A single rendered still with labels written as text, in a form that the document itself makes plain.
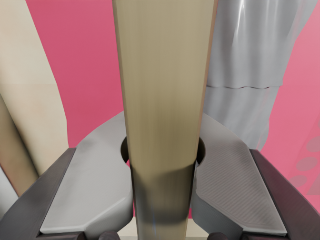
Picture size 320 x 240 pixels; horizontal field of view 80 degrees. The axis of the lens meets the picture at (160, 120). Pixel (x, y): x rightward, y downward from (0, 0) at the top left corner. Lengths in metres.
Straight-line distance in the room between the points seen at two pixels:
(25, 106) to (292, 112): 0.26
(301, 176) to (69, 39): 0.29
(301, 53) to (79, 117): 0.20
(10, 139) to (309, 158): 0.32
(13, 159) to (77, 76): 0.11
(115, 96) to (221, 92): 0.10
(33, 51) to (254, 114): 0.20
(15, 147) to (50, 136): 0.03
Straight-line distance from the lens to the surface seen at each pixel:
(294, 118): 0.23
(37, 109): 0.22
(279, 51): 0.19
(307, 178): 0.30
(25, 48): 0.20
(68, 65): 0.19
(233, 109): 0.19
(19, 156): 0.25
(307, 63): 0.21
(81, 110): 0.20
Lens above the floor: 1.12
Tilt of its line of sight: 58 degrees down
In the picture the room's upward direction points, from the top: 179 degrees counter-clockwise
